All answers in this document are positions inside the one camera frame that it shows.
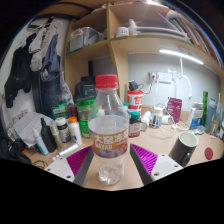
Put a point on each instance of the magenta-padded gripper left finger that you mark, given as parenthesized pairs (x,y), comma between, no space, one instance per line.
(78,160)

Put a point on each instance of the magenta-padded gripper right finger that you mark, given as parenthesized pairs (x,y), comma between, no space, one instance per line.
(147,160)

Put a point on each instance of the clear red-capped drink bottle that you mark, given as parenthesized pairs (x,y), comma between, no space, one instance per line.
(108,140)

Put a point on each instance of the grey water bottle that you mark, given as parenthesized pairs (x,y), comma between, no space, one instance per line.
(212,116)

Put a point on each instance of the silver tube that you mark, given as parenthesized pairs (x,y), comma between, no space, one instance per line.
(66,151)

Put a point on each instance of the white bottle orange cap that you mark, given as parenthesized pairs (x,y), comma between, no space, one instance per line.
(74,131)

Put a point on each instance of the black mug white inside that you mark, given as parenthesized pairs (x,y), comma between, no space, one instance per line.
(181,150)

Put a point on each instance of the dark jar green lid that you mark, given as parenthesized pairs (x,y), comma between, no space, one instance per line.
(134,126)

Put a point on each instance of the slim black bottle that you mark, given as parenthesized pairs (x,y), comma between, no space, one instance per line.
(48,136)

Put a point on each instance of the white and blue tube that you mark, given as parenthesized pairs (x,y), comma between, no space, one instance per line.
(40,143)

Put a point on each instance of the green mouthwash bottle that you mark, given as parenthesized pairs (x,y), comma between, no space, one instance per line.
(84,115)

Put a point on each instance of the magenta pouch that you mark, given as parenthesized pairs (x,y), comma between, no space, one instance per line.
(174,110)

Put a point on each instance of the white paper sheet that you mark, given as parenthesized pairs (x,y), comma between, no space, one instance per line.
(30,128)

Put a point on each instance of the red and white canister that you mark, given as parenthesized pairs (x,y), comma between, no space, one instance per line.
(135,101)

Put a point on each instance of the flat round red coaster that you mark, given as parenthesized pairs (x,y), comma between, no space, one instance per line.
(208,153)

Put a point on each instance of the white and blue carton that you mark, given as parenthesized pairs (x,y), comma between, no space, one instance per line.
(194,116)

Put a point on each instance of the black bag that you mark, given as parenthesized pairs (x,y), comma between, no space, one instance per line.
(13,151)

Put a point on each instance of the black backpack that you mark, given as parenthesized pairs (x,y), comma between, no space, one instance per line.
(85,89)

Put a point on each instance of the tall green bottle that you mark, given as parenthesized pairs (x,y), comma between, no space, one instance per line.
(204,108)

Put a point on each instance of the blue hanging garment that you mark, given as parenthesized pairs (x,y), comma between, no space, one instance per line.
(53,86)

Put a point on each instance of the black hanging garment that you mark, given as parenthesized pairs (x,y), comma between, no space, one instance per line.
(18,76)

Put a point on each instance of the grey hanging garment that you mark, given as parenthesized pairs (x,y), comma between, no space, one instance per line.
(41,46)

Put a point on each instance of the white wall outlet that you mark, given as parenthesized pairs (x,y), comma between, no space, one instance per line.
(164,77)

